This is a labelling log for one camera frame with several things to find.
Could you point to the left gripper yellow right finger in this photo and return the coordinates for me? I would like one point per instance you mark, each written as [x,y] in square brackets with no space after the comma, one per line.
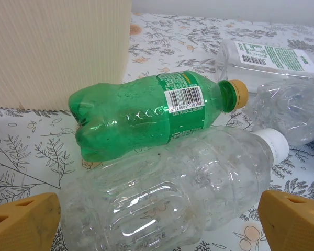
[290,230]

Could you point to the clear square bottle green label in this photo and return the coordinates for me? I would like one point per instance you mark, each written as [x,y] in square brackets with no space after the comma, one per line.
[272,57]

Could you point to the clear bottle blue label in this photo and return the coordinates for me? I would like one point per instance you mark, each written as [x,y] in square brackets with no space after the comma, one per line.
[290,112]

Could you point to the clear plastic bottle white cap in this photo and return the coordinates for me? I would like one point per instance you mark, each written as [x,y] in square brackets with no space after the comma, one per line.
[172,196]

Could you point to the floral tablecloth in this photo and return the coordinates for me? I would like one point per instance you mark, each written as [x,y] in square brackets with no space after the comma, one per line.
[28,146]

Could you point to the green plastic bottle yellow cap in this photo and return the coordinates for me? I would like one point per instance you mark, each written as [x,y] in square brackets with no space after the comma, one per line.
[136,117]

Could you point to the beige bin with pink liner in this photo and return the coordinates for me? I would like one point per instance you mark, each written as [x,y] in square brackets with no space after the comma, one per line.
[55,52]

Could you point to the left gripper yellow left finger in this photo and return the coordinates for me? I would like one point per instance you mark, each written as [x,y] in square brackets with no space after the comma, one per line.
[21,230]

